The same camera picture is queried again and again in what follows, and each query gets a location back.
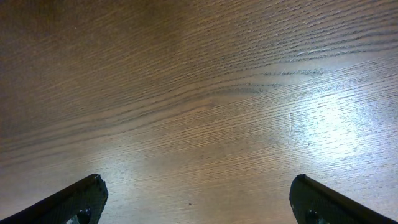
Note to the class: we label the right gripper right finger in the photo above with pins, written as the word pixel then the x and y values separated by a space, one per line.
pixel 315 203

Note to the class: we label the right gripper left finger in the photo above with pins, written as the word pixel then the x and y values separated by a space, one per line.
pixel 81 202

